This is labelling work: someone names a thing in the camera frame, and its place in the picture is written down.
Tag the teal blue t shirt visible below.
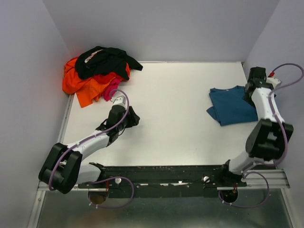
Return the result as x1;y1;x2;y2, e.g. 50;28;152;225
206;85;258;126

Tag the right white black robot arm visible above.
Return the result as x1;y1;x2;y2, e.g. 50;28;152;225
218;66;294;186

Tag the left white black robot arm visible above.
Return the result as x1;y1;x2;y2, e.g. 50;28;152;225
38;105;140;194

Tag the magenta pink t shirt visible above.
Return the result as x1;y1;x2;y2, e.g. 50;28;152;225
102;78;121;102

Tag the orange t shirt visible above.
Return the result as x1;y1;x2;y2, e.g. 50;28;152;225
62;56;131;108

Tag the red t shirt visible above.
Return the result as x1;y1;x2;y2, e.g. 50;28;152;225
93;72;124;84

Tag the black t shirt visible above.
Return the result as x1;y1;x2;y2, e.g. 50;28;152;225
75;46;143;81

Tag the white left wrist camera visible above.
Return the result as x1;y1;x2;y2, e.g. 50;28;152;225
113;95;127;108

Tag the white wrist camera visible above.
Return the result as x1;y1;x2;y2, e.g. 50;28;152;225
266;77;282;89
113;95;127;108

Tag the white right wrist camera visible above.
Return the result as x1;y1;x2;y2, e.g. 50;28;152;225
266;77;282;89

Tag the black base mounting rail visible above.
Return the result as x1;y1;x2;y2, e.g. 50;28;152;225
48;163;277;199

